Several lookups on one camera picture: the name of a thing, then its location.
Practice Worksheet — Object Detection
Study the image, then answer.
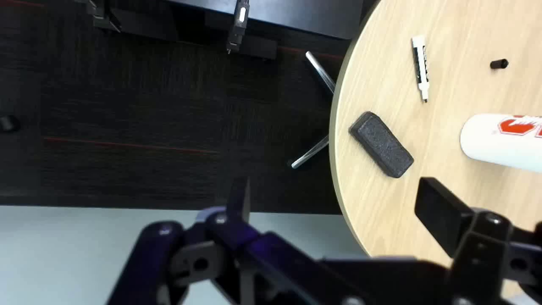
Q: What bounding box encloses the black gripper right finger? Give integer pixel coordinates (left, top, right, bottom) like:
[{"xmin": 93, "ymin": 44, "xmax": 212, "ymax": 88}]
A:
[{"xmin": 415, "ymin": 176, "xmax": 542, "ymax": 305}]

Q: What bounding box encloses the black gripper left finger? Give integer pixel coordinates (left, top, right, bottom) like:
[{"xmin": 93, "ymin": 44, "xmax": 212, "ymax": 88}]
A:
[{"xmin": 107, "ymin": 176, "xmax": 342, "ymax": 305}]

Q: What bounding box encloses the black whiteboard duster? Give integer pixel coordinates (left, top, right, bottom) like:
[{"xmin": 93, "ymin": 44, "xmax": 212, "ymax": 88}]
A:
[{"xmin": 347, "ymin": 110, "xmax": 417, "ymax": 180}]

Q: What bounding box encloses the white bottle with orange print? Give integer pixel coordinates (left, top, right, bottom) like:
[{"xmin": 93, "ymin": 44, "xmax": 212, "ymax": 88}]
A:
[{"xmin": 459, "ymin": 112, "xmax": 542, "ymax": 176}]

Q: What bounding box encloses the metal table leg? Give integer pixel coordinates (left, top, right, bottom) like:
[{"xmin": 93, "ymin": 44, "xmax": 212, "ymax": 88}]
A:
[
  {"xmin": 303, "ymin": 49, "xmax": 337, "ymax": 95},
  {"xmin": 288, "ymin": 135, "xmax": 330, "ymax": 173}
]

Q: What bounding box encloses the black dry-erase marker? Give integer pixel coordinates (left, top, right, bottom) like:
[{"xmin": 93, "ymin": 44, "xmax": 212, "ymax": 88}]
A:
[{"xmin": 410, "ymin": 35, "xmax": 430, "ymax": 105}]

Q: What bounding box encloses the black marker cap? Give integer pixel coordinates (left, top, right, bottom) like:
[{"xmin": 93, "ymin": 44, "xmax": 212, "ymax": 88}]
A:
[{"xmin": 488, "ymin": 56, "xmax": 510, "ymax": 71}]

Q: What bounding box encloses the black robot desk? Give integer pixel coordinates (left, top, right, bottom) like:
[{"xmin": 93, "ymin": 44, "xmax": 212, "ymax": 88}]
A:
[{"xmin": 168, "ymin": 0, "xmax": 371, "ymax": 42}]

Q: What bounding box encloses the grey metal bracket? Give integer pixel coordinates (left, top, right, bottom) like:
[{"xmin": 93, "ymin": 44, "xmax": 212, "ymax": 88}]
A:
[{"xmin": 225, "ymin": 0, "xmax": 251, "ymax": 56}]

